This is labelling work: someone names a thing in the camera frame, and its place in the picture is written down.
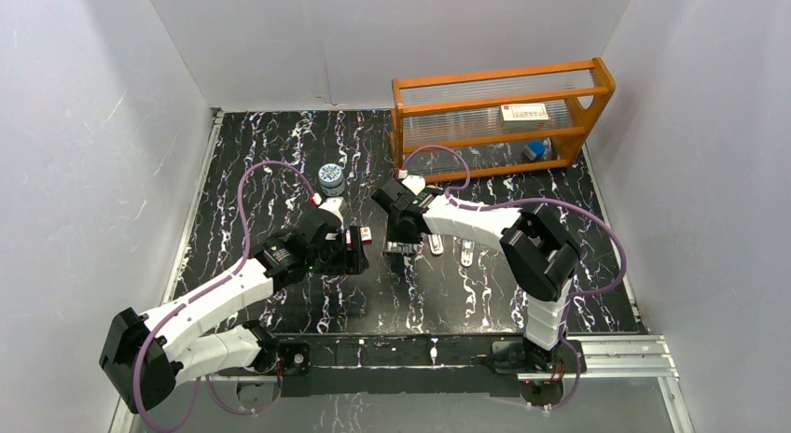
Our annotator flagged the white metal stapler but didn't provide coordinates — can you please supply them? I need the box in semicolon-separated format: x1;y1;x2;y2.
428;234;444;256

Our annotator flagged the cardboard staple tray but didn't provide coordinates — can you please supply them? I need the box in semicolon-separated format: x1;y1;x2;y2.
383;242;416;256

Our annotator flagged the red white staple box sleeve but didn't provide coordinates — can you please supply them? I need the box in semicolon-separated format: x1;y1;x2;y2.
359;227;372;244

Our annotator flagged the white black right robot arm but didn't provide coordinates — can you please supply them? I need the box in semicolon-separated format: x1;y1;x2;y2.
372;175;580;371

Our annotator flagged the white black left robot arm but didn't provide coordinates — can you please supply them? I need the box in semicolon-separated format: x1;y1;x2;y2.
99;206;372;413

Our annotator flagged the blue grey stapler remover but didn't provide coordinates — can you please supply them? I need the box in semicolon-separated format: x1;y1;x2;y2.
522;139;551;161

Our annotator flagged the blue white round jar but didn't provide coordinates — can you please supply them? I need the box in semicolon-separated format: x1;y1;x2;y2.
318;163;345;197

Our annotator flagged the white red box on shelf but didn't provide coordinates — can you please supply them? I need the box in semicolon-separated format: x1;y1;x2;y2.
499;103;551;130

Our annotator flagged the orange wooden shelf rack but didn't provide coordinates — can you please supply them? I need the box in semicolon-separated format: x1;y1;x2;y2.
391;58;617;183

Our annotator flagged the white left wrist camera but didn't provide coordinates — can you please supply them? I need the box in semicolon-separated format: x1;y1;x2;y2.
310;193;346;222

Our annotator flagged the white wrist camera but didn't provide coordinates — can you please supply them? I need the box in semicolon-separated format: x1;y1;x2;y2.
397;169;426;195
310;193;346;222

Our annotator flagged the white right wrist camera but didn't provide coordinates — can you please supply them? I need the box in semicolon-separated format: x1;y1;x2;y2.
397;169;426;195

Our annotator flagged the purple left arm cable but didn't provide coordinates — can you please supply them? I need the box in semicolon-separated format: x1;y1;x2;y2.
132;161;323;433

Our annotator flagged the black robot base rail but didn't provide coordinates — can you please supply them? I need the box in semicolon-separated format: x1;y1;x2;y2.
219;333;588;399

